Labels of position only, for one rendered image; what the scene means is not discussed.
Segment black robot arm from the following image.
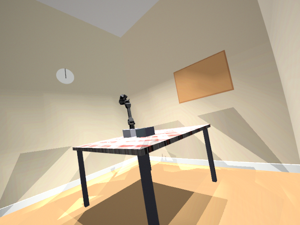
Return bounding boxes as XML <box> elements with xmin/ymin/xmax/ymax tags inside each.
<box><xmin>119</xmin><ymin>94</ymin><xmax>135</xmax><ymax>129</ymax></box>

